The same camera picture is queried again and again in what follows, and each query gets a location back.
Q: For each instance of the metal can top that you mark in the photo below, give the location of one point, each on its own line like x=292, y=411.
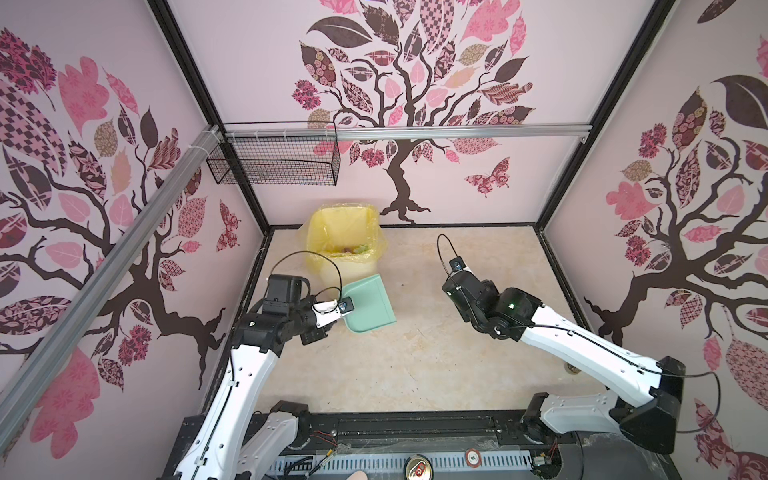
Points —
x=418, y=467

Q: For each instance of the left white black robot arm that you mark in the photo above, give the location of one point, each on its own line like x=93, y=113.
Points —
x=221, y=449

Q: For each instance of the aluminium rail back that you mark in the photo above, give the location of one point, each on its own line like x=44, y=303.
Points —
x=407, y=133

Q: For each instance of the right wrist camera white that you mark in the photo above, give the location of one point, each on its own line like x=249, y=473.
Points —
x=457, y=264

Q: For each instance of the aluminium rail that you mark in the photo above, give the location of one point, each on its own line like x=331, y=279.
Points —
x=407, y=133
x=29, y=383

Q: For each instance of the cream trash bin yellow bag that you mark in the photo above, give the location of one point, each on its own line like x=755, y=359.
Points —
x=349, y=235

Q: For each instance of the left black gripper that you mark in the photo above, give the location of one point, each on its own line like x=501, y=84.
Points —
x=314, y=336

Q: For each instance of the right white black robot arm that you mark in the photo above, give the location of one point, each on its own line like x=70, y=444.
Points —
x=643, y=396

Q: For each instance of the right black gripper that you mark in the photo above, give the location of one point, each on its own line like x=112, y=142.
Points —
x=462, y=316

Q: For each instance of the green plastic dustpan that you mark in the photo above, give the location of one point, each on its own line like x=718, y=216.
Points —
x=371, y=308

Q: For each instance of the red white round sticker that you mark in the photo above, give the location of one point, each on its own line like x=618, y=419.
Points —
x=473, y=458

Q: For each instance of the aluminium rail left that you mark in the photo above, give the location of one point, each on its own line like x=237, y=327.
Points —
x=29, y=383

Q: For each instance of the grey slotted cable duct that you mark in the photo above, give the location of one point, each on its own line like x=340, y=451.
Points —
x=393, y=463

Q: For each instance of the black wire basket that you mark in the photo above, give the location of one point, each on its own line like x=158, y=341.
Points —
x=277, y=153

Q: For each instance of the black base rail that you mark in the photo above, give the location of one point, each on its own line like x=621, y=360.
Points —
x=578, y=455

